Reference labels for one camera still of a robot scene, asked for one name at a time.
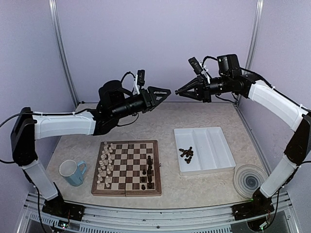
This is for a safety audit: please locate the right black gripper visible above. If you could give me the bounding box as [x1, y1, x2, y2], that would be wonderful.
[179, 74, 232, 102]

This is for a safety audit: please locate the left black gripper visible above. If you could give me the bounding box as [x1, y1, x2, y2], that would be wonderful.
[111, 85, 171, 120]

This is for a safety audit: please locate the white plastic tray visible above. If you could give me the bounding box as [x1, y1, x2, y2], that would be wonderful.
[174, 127, 236, 176]

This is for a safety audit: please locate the wooden chess board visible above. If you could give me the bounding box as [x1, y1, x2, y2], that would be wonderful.
[91, 140, 162, 197]

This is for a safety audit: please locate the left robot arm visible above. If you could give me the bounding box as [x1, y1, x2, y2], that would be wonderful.
[9, 80, 171, 216]

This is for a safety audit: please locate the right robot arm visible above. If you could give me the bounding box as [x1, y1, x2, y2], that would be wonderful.
[175, 54, 311, 216]

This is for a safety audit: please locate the pile of dark chess pieces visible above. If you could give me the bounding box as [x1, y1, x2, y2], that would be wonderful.
[178, 147, 194, 164]

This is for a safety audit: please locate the white chess pieces row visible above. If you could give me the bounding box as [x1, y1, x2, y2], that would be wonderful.
[95, 141, 116, 190]

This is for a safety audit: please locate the grey spiral coaster plate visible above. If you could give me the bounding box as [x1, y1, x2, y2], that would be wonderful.
[233, 164, 268, 199]

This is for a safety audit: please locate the light blue mug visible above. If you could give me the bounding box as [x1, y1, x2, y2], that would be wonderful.
[59, 160, 87, 187]

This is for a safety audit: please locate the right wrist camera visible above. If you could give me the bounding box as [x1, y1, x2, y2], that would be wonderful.
[188, 57, 210, 84]

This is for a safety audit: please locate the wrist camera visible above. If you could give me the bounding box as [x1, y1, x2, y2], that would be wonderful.
[188, 57, 210, 84]
[132, 69, 145, 95]

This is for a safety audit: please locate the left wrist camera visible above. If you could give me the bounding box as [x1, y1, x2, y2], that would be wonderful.
[132, 69, 145, 95]

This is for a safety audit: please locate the right aluminium corner post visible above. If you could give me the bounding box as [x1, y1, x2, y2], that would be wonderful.
[245, 0, 264, 70]

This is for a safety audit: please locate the aluminium corner post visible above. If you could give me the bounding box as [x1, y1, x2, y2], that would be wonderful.
[49, 0, 79, 107]
[245, 0, 264, 70]

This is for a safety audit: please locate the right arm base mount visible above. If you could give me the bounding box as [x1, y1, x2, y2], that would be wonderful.
[231, 199, 275, 221]

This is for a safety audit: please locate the aluminium front rail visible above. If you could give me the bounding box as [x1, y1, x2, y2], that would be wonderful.
[13, 192, 302, 233]

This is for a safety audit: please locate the left aluminium corner post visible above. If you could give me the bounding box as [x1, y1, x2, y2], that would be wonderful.
[49, 0, 79, 107]

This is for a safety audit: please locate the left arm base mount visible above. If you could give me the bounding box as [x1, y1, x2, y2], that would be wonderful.
[42, 201, 85, 221]

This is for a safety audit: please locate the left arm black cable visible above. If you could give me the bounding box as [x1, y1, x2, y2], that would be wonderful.
[0, 114, 22, 164]

